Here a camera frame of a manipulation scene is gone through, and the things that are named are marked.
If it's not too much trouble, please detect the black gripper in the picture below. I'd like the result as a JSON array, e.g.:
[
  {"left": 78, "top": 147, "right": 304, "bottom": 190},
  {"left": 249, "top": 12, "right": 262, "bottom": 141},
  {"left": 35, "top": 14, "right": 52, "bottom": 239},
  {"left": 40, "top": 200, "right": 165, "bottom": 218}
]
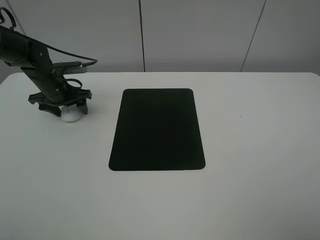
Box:
[{"left": 22, "top": 66, "right": 92, "bottom": 117}]

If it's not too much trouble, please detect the white computer mouse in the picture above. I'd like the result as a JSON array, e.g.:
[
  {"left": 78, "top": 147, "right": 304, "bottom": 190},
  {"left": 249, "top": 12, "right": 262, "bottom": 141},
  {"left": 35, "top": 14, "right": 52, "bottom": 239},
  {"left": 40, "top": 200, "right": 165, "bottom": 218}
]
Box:
[{"left": 60, "top": 105, "right": 83, "bottom": 123}]

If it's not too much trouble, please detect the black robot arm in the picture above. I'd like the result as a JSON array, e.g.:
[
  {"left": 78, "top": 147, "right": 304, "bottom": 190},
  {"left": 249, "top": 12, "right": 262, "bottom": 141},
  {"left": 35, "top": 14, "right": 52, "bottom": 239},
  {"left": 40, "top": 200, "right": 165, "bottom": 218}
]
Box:
[{"left": 0, "top": 26, "right": 92, "bottom": 117}]

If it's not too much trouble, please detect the black mouse pad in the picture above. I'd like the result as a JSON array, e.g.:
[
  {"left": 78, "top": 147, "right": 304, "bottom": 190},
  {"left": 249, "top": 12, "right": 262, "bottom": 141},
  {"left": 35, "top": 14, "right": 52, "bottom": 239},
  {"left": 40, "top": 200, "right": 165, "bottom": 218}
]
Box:
[{"left": 108, "top": 88, "right": 206, "bottom": 171}]

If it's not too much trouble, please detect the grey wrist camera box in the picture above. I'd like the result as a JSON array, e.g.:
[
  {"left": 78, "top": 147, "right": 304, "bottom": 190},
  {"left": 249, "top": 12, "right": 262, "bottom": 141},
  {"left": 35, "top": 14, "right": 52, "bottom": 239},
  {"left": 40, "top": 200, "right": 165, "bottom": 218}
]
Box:
[{"left": 52, "top": 61, "right": 88, "bottom": 75}]

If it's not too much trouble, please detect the black camera cable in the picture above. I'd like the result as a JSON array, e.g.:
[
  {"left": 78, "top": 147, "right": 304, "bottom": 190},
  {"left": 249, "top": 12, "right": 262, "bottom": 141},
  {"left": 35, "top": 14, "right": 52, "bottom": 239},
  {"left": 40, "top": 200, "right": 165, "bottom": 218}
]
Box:
[{"left": 0, "top": 6, "right": 98, "bottom": 67}]

